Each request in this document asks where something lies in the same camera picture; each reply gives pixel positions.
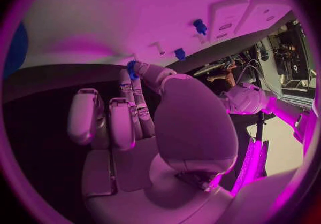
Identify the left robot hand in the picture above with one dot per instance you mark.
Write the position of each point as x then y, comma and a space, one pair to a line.
227, 76

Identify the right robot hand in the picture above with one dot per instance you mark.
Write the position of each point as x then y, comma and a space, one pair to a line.
190, 119

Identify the blue peg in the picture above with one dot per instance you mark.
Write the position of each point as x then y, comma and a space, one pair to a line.
131, 68

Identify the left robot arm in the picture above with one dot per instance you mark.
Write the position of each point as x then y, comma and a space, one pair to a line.
247, 98

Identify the white task board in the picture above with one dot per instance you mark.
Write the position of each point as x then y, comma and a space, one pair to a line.
120, 17

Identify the cluttered desk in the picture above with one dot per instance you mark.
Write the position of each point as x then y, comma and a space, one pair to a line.
213, 67

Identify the blue block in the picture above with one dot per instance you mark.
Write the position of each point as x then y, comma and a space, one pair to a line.
179, 54

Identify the blue plug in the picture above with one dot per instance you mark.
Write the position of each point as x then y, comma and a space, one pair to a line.
200, 25

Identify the black light stand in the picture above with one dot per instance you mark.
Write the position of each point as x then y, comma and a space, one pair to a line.
260, 125

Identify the dark equipment rack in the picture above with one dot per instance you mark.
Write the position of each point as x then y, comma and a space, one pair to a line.
293, 53

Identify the glowing light bar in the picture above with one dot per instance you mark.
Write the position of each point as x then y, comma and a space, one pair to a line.
252, 165

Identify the blue gear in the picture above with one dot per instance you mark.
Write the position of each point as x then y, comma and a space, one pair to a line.
17, 51

